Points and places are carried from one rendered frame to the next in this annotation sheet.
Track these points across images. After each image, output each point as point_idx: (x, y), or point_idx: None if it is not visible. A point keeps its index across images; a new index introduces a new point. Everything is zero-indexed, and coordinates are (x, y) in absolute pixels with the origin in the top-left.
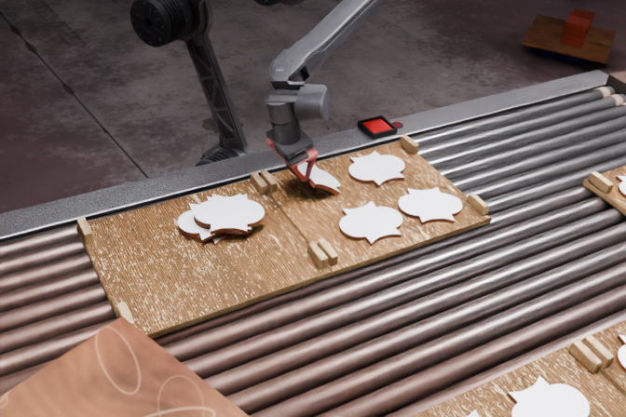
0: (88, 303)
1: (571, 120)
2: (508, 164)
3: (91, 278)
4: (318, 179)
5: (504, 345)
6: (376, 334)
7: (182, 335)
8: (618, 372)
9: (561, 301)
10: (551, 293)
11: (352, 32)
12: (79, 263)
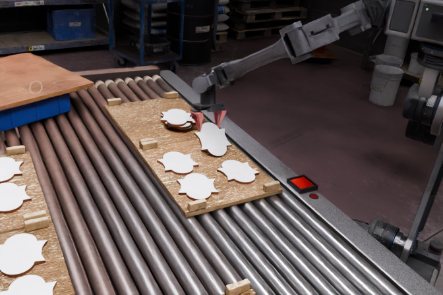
0: None
1: None
2: (271, 245)
3: None
4: (205, 137)
5: (66, 200)
6: (95, 165)
7: (110, 120)
8: (18, 234)
9: (97, 235)
10: (105, 231)
11: (251, 68)
12: None
